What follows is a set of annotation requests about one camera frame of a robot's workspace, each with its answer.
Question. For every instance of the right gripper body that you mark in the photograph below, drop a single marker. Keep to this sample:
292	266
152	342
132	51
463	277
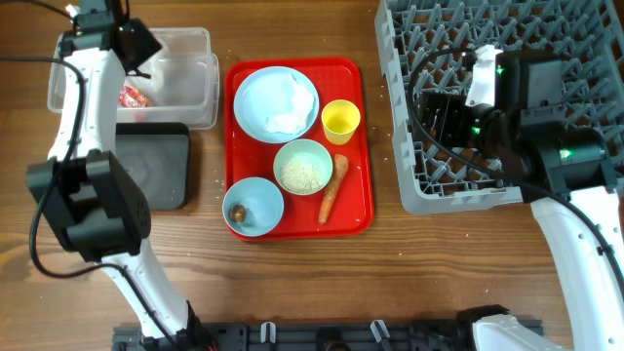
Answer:
440	115

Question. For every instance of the red snack wrapper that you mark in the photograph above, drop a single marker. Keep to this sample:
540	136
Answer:
132	97

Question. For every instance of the yellow plastic cup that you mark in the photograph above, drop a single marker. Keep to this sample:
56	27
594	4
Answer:
340	119

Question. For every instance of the orange carrot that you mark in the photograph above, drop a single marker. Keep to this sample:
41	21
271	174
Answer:
340	168

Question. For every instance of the large light blue plate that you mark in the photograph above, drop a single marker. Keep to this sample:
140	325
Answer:
265	92

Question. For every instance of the mint green bowl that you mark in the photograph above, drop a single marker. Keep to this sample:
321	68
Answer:
309	149

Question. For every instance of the white rice pile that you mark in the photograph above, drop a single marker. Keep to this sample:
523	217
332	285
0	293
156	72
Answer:
300	176

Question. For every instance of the brown food scrap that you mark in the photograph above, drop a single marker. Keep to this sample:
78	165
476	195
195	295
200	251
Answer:
238	213

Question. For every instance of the light blue bowl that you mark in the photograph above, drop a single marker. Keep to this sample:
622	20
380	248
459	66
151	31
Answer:
264	203

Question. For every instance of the white tissue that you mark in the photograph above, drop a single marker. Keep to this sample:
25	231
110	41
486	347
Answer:
300	103

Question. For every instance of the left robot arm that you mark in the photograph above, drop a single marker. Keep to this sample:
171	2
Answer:
91	203

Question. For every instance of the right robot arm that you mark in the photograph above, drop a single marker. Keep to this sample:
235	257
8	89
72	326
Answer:
564	173

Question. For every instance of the grey dishwasher rack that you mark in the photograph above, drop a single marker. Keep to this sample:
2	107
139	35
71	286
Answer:
588	35

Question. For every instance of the clear plastic bin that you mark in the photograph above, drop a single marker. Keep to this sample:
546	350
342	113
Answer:
183	84

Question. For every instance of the black plastic tray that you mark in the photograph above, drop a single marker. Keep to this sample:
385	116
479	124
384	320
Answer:
156	156

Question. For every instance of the red serving tray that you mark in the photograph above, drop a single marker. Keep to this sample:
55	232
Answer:
353	210

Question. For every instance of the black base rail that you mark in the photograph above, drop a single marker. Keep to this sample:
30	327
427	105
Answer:
428	335

